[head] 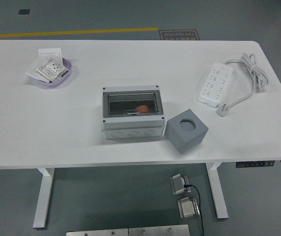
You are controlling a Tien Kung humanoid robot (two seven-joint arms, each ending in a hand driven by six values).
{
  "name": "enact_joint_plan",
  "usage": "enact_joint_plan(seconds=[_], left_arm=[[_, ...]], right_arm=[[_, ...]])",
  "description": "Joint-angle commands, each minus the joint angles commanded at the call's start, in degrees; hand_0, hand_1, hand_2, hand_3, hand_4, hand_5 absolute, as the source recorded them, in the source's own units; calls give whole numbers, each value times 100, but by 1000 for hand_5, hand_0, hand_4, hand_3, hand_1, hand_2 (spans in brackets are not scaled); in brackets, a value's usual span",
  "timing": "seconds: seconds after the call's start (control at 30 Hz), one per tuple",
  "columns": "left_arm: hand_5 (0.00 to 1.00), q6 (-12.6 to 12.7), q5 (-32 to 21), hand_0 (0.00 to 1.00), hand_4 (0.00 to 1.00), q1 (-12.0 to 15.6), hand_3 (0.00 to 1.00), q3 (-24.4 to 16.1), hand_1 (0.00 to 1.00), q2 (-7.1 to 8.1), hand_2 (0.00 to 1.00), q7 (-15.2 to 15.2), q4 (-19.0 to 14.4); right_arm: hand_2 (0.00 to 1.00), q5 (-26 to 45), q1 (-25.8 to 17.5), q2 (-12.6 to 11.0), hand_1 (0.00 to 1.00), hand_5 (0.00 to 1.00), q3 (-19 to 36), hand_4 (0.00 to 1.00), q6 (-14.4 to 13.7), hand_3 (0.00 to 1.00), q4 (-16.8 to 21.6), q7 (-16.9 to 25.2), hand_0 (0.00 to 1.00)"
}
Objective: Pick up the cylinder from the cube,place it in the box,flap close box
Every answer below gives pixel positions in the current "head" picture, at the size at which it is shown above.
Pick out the grey electrical box clear lid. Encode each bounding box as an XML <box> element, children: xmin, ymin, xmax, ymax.
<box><xmin>101</xmin><ymin>85</ymin><xmax>167</xmax><ymax>140</ymax></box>

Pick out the grey cube with round hole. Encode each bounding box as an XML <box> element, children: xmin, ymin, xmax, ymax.
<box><xmin>164</xmin><ymin>110</ymin><xmax>209</xmax><ymax>155</ymax></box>

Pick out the white power strip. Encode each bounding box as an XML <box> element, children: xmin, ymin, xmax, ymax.
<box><xmin>198</xmin><ymin>61</ymin><xmax>234</xmax><ymax>108</ymax></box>

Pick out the black table control panel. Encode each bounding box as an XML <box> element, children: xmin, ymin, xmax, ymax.
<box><xmin>236</xmin><ymin>160</ymin><xmax>276</xmax><ymax>168</ymax></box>

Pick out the brown floor sign orange text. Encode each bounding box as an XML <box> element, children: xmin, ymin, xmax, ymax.
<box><xmin>158</xmin><ymin>29</ymin><xmax>200</xmax><ymax>41</ymax></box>

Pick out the white table leg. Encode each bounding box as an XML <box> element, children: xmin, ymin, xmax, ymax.
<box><xmin>206</xmin><ymin>162</ymin><xmax>229</xmax><ymax>219</ymax></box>
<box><xmin>32</xmin><ymin>168</ymin><xmax>56</xmax><ymax>229</ymax></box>

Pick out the silver foot pedal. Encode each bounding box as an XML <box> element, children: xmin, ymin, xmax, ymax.
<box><xmin>169</xmin><ymin>174</ymin><xmax>192</xmax><ymax>196</ymax></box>
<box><xmin>177</xmin><ymin>196</ymin><xmax>201</xmax><ymax>220</ymax></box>

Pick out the yellow floor tape line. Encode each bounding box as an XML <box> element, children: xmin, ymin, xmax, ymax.
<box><xmin>0</xmin><ymin>27</ymin><xmax>159</xmax><ymax>39</ymax></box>

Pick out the purple plastic tray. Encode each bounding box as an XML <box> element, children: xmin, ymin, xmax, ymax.
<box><xmin>31</xmin><ymin>57</ymin><xmax>72</xmax><ymax>89</ymax></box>

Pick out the grey metal plate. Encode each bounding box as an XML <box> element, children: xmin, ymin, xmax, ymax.
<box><xmin>65</xmin><ymin>228</ymin><xmax>129</xmax><ymax>236</ymax></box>

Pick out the white flat panel plate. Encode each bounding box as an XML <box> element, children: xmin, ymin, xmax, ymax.
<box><xmin>25</xmin><ymin>58</ymin><xmax>51</xmax><ymax>84</ymax></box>

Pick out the white power cord with plug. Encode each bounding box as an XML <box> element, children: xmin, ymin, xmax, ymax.
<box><xmin>216</xmin><ymin>53</ymin><xmax>270</xmax><ymax>117</ymax></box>

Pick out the black pedal cable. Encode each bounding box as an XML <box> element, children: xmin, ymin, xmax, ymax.
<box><xmin>183</xmin><ymin>183</ymin><xmax>205</xmax><ymax>226</ymax></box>

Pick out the white wall socket patterned wrap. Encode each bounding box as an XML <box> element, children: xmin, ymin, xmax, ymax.
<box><xmin>36</xmin><ymin>57</ymin><xmax>67</xmax><ymax>83</ymax></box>

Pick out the plain white switch plate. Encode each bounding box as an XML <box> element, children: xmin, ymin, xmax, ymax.
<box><xmin>37</xmin><ymin>48</ymin><xmax>63</xmax><ymax>63</ymax></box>

